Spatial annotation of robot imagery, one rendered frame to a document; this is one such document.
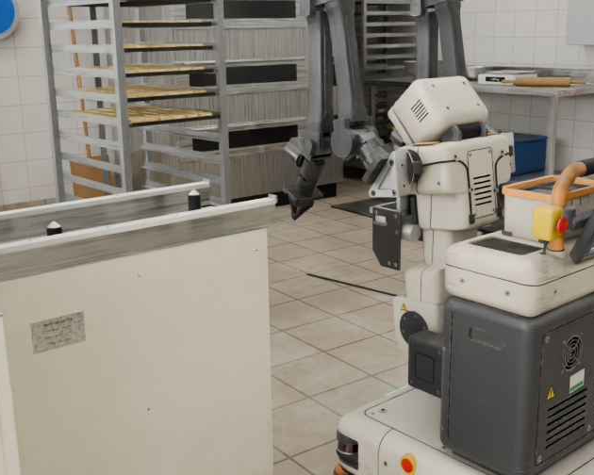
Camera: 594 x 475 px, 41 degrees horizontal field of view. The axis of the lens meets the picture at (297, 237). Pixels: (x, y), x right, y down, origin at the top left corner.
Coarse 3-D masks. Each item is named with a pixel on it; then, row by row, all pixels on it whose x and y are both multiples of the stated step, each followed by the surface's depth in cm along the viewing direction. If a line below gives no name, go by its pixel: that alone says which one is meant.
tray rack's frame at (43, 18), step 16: (48, 32) 330; (96, 32) 346; (144, 32) 358; (48, 48) 331; (48, 64) 332; (96, 64) 348; (48, 80) 334; (96, 80) 350; (144, 80) 363; (48, 96) 336; (48, 112) 338; (64, 192) 347
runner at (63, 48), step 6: (54, 48) 330; (60, 48) 325; (66, 48) 321; (72, 48) 318; (78, 48) 313; (84, 48) 310; (90, 48) 306; (96, 48) 302; (102, 48) 299; (108, 48) 295
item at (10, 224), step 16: (128, 192) 200; (144, 192) 200; (160, 192) 202; (176, 192) 206; (208, 192) 212; (32, 208) 183; (48, 208) 185; (64, 208) 187; (80, 208) 190; (96, 208) 192; (112, 208) 195; (128, 208) 198; (144, 208) 201; (160, 208) 204; (176, 208) 206; (0, 224) 178; (16, 224) 181; (32, 224) 183; (48, 224) 185; (64, 224) 188; (80, 224) 191; (0, 240) 179
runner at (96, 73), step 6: (54, 72) 334; (60, 72) 329; (66, 72) 325; (72, 72) 321; (78, 72) 317; (84, 72) 313; (90, 72) 310; (96, 72) 305; (102, 72) 302; (108, 72) 298; (126, 78) 290
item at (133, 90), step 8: (88, 88) 343; (96, 88) 343; (104, 88) 341; (112, 88) 343; (128, 88) 338; (136, 88) 343; (144, 88) 336; (152, 88) 335; (160, 88) 338; (168, 88) 334; (176, 88) 333; (128, 96) 298; (136, 96) 299; (144, 96) 301
